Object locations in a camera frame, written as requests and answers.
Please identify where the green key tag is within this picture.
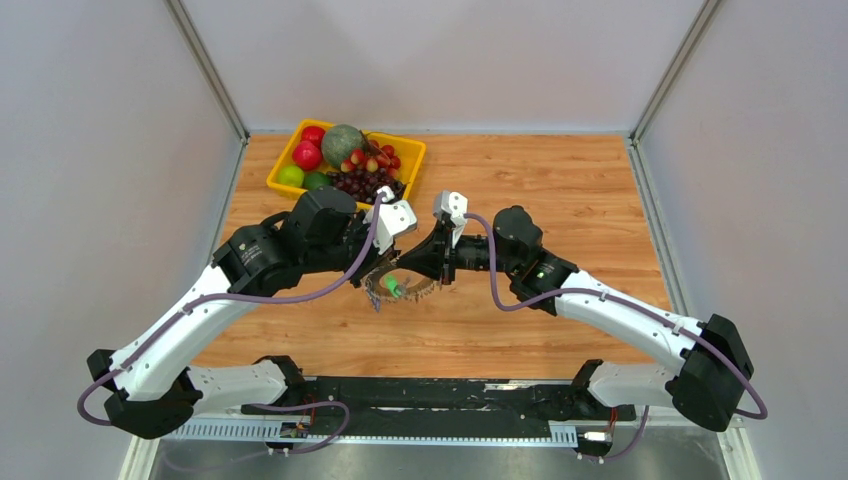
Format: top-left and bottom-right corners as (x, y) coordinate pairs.
(384, 274), (407, 298)

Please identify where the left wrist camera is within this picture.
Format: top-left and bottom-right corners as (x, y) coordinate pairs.
(366, 186), (418, 255)

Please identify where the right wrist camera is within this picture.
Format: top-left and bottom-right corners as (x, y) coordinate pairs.
(433, 190), (468, 247)

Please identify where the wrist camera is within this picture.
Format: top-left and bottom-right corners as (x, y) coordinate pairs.
(366, 186), (418, 255)
(433, 190), (468, 247)

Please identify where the dark purple grape bunch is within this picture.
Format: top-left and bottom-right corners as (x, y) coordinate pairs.
(326, 168), (406, 205)

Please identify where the dark green lime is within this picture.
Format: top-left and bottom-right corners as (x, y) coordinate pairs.
(302, 171), (334, 191)

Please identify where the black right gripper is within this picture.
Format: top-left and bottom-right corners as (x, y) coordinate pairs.
(396, 220), (520, 287)

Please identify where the red apple upper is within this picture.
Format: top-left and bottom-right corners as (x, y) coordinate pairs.
(300, 125), (326, 149)

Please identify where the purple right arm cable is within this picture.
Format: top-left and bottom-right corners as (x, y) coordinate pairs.
(462, 211), (770, 463)

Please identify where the light green apple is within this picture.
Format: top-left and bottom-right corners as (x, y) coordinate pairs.
(276, 165), (306, 188)

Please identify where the yellow plastic fruit tray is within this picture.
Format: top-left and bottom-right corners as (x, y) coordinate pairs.
(266, 119), (426, 209)

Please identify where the aluminium frame rail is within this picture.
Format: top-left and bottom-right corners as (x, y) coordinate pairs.
(135, 394), (745, 448)

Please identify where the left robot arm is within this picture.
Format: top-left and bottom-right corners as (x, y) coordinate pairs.
(77, 187), (417, 439)

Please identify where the green melon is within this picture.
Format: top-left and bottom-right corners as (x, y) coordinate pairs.
(321, 124), (367, 169)

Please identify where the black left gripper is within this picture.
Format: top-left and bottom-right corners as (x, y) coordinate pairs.
(304, 209), (397, 289)

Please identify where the red apple lower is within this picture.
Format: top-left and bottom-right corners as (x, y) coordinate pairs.
(292, 140), (324, 172)

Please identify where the red apple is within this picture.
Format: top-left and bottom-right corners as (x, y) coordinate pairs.
(292, 140), (324, 172)
(300, 125), (326, 149)

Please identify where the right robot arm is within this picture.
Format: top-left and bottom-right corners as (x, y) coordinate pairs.
(396, 205), (767, 432)

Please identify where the red grape bunch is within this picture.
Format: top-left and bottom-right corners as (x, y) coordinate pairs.
(339, 140), (401, 180)

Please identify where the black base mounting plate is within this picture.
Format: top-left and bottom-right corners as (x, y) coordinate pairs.
(276, 376), (636, 439)

